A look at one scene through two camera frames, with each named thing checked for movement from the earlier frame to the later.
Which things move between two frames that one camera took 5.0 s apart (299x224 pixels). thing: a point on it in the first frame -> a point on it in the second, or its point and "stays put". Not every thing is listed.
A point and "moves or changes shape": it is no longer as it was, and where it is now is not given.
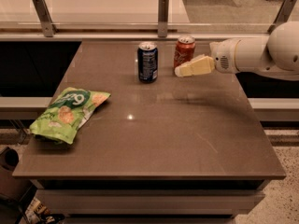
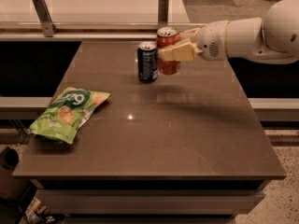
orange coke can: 184,50 moves or changes shape
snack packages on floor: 38,214 stays put
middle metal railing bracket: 163,16 stays put
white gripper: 222,55 -> 212,41
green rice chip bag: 65,113 stays put
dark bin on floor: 11,188 stays put
